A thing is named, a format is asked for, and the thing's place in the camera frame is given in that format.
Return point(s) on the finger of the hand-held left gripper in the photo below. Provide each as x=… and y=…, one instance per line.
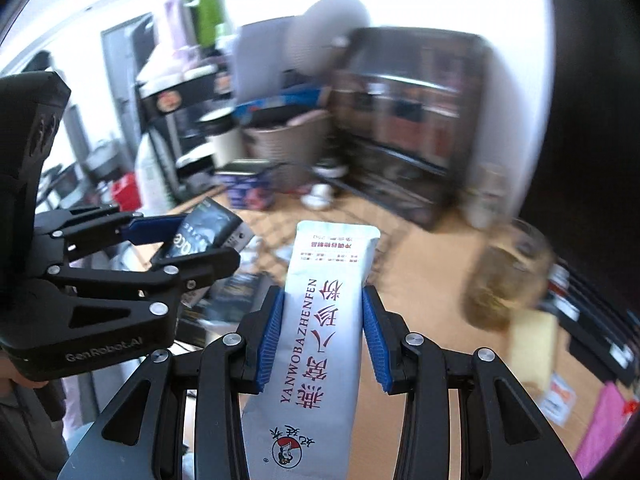
x=150, y=228
x=200, y=262

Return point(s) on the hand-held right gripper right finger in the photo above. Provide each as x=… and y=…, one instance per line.
x=377, y=340

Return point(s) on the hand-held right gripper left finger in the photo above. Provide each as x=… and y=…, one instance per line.
x=270, y=340

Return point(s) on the long white sachet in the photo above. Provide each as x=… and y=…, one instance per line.
x=320, y=350

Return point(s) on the wooden desktop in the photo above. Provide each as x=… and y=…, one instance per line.
x=430, y=270

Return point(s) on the blue patterned box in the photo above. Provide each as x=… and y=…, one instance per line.
x=245, y=187

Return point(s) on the black shelf rack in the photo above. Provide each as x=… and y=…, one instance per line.
x=165, y=125

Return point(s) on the white bin with black lid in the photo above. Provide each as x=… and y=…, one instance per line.
x=222, y=140

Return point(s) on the small white bottle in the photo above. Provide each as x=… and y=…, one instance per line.
x=317, y=196

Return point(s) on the glass jar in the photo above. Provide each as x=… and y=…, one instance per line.
x=505, y=285

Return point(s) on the beige laundry basket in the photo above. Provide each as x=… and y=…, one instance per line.
x=285, y=145

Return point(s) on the beige pad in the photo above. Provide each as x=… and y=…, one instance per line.
x=532, y=355

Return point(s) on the lilac cloth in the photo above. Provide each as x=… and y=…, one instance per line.
x=175, y=30

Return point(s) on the black keyboard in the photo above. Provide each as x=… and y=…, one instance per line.
x=580, y=310

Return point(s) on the black storage drawers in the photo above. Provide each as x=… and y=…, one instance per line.
x=410, y=110

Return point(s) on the grey clothing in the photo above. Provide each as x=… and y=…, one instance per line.
x=25, y=435

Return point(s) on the pink desk mat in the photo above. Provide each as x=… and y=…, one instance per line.
x=602, y=430

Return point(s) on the white round fan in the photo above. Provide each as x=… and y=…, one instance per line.
x=325, y=35

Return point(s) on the black monitor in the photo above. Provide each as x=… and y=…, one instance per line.
x=600, y=110

